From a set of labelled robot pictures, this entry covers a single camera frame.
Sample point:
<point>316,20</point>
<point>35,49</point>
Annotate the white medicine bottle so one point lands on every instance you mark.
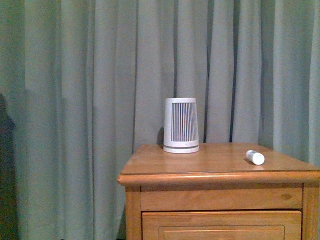
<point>255,157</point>

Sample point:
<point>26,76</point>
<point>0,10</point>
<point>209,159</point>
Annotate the wooden nightstand drawer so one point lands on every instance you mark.
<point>222,225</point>

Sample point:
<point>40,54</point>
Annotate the white slatted table lamp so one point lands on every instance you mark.
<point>181,133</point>

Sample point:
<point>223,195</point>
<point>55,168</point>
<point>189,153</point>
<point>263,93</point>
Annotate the grey-green curtain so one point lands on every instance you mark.
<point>83,83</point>

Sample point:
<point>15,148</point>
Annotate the wooden nightstand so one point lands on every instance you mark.
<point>218,178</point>

